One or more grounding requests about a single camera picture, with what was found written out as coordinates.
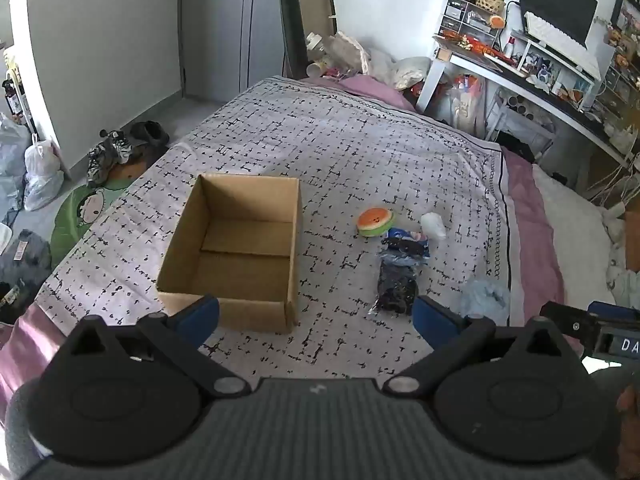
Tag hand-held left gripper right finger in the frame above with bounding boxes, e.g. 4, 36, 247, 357
384, 295, 571, 400

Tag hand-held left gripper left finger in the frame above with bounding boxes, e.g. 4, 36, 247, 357
65, 295, 251, 400

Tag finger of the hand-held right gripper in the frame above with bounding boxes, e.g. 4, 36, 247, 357
539, 301, 601, 346

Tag black item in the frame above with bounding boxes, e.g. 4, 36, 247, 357
372, 240, 423, 317

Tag light blue fluffy cloth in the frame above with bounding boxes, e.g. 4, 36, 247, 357
459, 279, 512, 327

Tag brown cardboard box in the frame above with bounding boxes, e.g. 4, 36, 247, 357
156, 172, 304, 334

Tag blue tissue pack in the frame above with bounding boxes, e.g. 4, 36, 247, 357
385, 227, 432, 260

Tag person's right hand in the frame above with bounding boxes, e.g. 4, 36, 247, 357
616, 385, 640, 461

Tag white fluffy blanket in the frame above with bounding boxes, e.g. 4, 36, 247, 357
531, 164, 640, 313

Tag pink bed sheet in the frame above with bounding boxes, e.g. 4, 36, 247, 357
0, 74, 567, 413

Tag orange green squishy toy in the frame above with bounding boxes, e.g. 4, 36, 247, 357
357, 208, 396, 239

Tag green cartoon floor mat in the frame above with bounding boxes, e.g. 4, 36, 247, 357
50, 162, 147, 272

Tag dark folded clothing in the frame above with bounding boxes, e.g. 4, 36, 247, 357
0, 229, 54, 313

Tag camouflage sneakers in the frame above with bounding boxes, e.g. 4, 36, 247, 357
86, 130, 135, 187

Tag grid printed blanket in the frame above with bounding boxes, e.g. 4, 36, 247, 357
37, 76, 515, 380

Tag dark slippers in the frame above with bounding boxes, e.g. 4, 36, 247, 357
126, 120, 171, 150

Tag white plastic bag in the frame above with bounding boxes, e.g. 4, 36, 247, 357
23, 138, 65, 212

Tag printed plastic bag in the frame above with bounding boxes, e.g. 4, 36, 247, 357
440, 73, 487, 132

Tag white desk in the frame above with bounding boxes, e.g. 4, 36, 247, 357
415, 35, 640, 171

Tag grey plastic bag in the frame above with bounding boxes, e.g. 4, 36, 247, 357
0, 112, 32, 213

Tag crumpled clear plastic bag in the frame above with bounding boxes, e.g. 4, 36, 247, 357
326, 30, 372, 77

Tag white keyboard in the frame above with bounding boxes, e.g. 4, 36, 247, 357
522, 11, 590, 52

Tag grey wardrobe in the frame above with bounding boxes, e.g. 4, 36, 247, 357
179, 0, 290, 102

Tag clear plastic bottle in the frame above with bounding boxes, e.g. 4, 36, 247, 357
305, 32, 332, 67

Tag clear desktop drawer organizer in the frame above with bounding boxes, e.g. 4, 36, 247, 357
439, 0, 502, 41

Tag black computer monitor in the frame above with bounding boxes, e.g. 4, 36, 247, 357
519, 0, 600, 47

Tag large black flat box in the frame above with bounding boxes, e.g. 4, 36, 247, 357
277, 0, 339, 79

